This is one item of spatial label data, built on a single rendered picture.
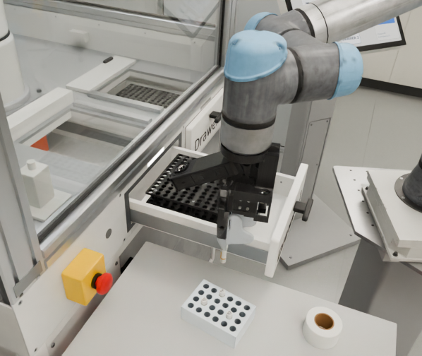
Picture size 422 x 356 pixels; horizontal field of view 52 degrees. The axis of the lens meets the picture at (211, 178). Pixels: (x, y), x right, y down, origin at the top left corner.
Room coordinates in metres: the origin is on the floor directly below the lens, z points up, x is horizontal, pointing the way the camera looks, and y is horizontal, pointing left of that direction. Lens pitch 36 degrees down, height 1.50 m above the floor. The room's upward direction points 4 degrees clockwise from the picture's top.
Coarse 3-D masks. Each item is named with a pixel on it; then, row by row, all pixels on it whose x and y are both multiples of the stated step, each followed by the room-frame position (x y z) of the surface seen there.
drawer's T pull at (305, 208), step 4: (308, 200) 0.75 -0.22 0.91; (312, 200) 0.75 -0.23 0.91; (296, 204) 0.73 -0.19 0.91; (300, 204) 0.73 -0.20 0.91; (304, 204) 0.73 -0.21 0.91; (308, 204) 0.73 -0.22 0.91; (312, 204) 0.74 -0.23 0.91; (296, 208) 0.72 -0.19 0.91; (300, 208) 0.72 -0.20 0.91; (304, 208) 0.72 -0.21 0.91; (308, 208) 0.72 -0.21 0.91; (296, 212) 0.72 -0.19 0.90; (300, 212) 0.71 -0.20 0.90; (304, 212) 0.71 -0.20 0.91; (308, 212) 0.71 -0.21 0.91; (304, 216) 0.69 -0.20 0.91; (304, 220) 0.69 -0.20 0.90
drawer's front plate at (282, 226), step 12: (300, 168) 0.85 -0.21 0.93; (300, 180) 0.80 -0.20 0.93; (300, 192) 0.81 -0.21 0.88; (288, 204) 0.71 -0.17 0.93; (288, 216) 0.67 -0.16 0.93; (276, 228) 0.63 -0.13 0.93; (288, 228) 0.71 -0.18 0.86; (276, 240) 0.60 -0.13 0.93; (276, 252) 0.60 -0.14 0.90; (276, 264) 0.62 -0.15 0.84
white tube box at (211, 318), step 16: (208, 288) 0.58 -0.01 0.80; (192, 304) 0.54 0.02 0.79; (208, 304) 0.54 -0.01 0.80; (224, 304) 0.55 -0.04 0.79; (240, 304) 0.55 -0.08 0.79; (192, 320) 0.52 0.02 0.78; (208, 320) 0.50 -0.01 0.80; (224, 320) 0.51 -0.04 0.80; (240, 320) 0.51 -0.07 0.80; (224, 336) 0.48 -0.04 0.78; (240, 336) 0.49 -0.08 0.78
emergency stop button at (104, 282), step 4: (100, 276) 0.52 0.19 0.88; (104, 276) 0.51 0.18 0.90; (108, 276) 0.51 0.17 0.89; (96, 280) 0.51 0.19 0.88; (100, 280) 0.50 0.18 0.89; (104, 280) 0.50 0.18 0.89; (108, 280) 0.51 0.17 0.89; (112, 280) 0.52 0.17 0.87; (96, 284) 0.51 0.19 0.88; (100, 284) 0.50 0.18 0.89; (104, 284) 0.50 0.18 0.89; (108, 284) 0.51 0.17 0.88; (96, 288) 0.50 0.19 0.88; (100, 288) 0.49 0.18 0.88; (104, 288) 0.50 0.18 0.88; (108, 288) 0.51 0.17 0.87; (100, 292) 0.49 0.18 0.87; (104, 292) 0.50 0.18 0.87
